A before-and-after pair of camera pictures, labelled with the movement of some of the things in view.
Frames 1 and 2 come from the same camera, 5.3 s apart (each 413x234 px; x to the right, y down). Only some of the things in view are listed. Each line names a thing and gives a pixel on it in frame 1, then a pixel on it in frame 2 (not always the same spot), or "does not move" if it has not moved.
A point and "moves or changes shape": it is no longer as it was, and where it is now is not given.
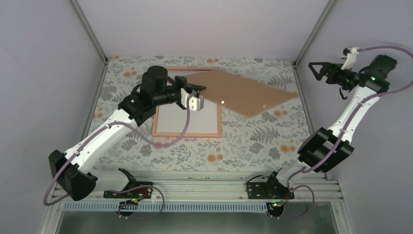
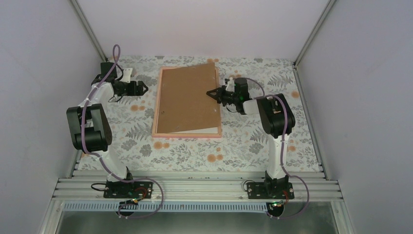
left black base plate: x=142 y=192 does not move
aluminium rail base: x=206 y=203 does not move
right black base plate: x=269 y=190 does not move
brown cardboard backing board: x=237 y=94 moves or changes shape
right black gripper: x=333 y=68 to x=218 y=96
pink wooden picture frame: x=217 y=135 does not move
